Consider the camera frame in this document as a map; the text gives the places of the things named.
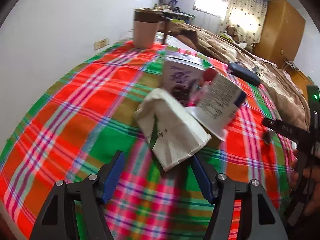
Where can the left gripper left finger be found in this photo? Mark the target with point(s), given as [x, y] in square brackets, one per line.
[57, 217]

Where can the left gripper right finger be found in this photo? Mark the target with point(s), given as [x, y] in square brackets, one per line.
[258, 216]

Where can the white yogurt cup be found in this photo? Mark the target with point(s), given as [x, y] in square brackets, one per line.
[218, 106]

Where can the red drink can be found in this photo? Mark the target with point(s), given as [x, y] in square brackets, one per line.
[201, 85]

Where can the white paper bag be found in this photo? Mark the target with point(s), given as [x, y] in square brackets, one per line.
[172, 133]

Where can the purple milk carton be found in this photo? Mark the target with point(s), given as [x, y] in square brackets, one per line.
[179, 74]

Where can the right hand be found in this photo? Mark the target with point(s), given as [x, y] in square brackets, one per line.
[312, 176]

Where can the brown bed blanket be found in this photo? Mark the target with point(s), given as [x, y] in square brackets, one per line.
[289, 101]

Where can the wooden headboard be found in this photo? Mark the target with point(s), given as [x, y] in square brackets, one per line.
[299, 79]

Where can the dark blue glasses case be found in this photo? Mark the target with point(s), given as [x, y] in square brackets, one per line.
[244, 74]

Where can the plaid tablecloth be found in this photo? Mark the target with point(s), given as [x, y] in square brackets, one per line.
[85, 117]

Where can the wooden wardrobe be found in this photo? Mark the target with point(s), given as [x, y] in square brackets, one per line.
[282, 33]

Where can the teddy bear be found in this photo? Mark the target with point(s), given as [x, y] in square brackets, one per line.
[232, 31]

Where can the patterned window curtain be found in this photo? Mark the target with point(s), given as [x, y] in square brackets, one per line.
[248, 17]

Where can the cluttered shelf desk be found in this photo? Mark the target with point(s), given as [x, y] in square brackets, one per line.
[171, 10]

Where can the brown beige thermos mug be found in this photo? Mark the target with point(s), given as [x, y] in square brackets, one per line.
[146, 23]

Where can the wall power socket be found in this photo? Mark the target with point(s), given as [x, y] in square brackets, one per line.
[101, 44]

